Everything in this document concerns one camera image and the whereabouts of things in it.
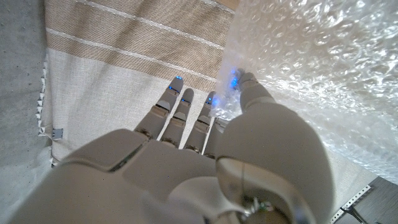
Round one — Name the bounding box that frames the beige striped cloth mat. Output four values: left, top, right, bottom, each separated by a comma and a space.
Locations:
37, 0, 379, 215

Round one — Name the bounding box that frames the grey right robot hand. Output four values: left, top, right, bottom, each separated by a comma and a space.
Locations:
6, 67, 335, 224

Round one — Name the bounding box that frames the white perforated metal rail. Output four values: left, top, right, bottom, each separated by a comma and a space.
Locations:
329, 184, 373, 224

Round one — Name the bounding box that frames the clear bubble wrap sheet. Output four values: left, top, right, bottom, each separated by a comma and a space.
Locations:
211, 0, 398, 184

